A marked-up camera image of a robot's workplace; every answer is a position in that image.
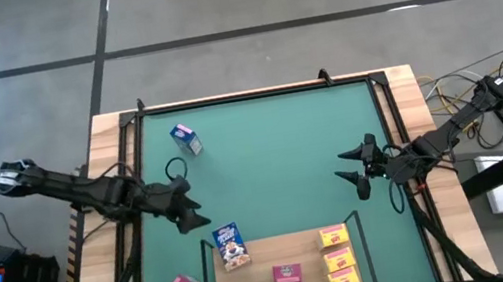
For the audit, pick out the yellow cereal box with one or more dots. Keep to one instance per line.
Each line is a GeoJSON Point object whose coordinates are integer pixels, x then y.
{"type": "Point", "coordinates": [343, 279]}
{"type": "Point", "coordinates": [333, 237]}
{"type": "Point", "coordinates": [340, 259]}

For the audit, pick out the green table mat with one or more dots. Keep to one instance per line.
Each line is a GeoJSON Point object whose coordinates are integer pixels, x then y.
{"type": "Point", "coordinates": [303, 117]}

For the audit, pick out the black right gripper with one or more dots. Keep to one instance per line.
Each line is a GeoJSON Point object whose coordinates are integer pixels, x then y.
{"type": "Point", "coordinates": [376, 164]}

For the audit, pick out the blue cereal box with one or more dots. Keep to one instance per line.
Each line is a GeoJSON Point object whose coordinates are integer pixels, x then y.
{"type": "Point", "coordinates": [231, 246]}
{"type": "Point", "coordinates": [187, 141]}

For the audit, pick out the black metal table frame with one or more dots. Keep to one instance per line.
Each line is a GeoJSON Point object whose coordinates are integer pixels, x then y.
{"type": "Point", "coordinates": [249, 95]}

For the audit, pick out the wooden shelf with black frame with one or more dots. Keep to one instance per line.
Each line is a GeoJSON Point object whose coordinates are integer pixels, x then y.
{"type": "Point", "coordinates": [263, 278]}

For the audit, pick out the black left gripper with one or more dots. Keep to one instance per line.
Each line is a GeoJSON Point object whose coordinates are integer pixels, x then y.
{"type": "Point", "coordinates": [164, 197]}

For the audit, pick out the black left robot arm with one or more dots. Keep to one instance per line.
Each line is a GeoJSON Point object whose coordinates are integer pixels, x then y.
{"type": "Point", "coordinates": [77, 191]}

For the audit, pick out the black frame clamp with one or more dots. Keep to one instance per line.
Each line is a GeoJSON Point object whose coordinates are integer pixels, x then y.
{"type": "Point", "coordinates": [140, 105]}
{"type": "Point", "coordinates": [325, 76]}

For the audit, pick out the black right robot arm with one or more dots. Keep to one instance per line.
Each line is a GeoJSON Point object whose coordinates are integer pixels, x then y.
{"type": "Point", "coordinates": [434, 145]}

